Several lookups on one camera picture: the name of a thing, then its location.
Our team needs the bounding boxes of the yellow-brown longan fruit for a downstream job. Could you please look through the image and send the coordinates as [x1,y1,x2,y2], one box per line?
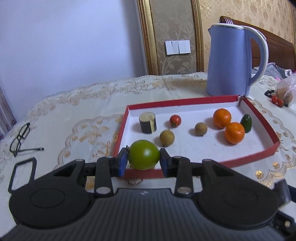
[159,130,175,147]

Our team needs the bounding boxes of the large green tomato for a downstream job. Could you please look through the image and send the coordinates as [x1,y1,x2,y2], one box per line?
[128,140,160,171]

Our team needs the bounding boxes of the small green-yellow fruit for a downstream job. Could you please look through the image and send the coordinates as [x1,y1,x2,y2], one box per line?
[195,122,208,136]

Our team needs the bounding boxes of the cut eggplant piece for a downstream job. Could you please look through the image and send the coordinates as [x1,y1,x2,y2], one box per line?
[139,112,157,134]

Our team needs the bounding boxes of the orange mandarin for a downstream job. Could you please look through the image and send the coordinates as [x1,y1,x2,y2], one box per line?
[212,108,232,129]
[224,122,245,145]

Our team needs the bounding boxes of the dark green cucumber piece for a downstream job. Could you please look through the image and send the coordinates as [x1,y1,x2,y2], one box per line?
[240,114,252,133]

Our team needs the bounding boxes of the cream embroidered tablecloth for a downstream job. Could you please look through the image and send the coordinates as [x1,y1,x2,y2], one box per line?
[1,72,295,235]

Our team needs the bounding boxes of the red shallow cardboard box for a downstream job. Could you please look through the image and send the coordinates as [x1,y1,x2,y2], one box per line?
[113,95,280,168]

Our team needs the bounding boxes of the black eyeglasses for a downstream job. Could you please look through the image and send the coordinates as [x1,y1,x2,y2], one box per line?
[9,123,45,157]

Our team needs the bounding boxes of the blue electric kettle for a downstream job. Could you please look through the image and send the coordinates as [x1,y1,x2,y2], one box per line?
[206,23,269,96]

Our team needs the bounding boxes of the pink curtain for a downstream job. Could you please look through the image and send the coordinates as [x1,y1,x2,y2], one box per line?
[0,87,16,140]

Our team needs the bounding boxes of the red cherry tomato pair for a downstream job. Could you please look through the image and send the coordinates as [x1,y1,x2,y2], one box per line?
[271,95,284,108]

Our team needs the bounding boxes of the plastic bag with brush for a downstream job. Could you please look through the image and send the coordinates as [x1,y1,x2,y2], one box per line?
[264,78,295,107]

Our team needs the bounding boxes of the grey bedding clothes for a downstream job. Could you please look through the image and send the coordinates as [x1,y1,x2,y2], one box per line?
[263,62,295,81]

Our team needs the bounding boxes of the brown wooden headboard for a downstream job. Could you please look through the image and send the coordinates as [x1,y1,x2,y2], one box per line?
[220,16,295,71]

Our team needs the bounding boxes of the gold picture frame moulding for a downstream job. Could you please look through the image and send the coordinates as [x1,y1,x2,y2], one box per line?
[135,1,204,75]

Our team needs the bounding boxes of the white wall switch panel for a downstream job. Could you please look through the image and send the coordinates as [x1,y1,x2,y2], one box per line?
[165,40,191,55]

